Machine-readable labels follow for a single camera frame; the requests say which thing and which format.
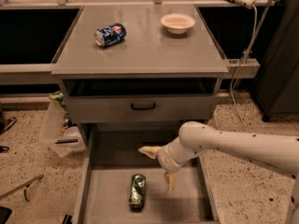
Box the clear plastic side bin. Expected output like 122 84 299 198
39 91 86 158

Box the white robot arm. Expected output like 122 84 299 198
139 121 299 224

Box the crushed green soda can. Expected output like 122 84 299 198
128 174 146 209

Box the grey drawer cabinet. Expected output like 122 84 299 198
50 4 231 224

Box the top grey drawer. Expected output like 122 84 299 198
64 77 218 123

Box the open middle grey drawer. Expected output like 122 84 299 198
73 124 221 224

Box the black drawer handle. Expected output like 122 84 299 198
131 103 156 111

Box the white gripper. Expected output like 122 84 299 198
138 138 199 193

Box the white power cable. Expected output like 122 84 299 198
228 3 260 129

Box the white paper bowl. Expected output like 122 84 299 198
161 13 195 35

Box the dark cabinet at right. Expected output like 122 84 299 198
252 0 299 121

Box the metal rod on floor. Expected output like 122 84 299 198
0 174 44 202

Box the black cable on floor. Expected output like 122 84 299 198
0 117 18 154

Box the blue soda can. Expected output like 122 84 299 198
94 23 126 48

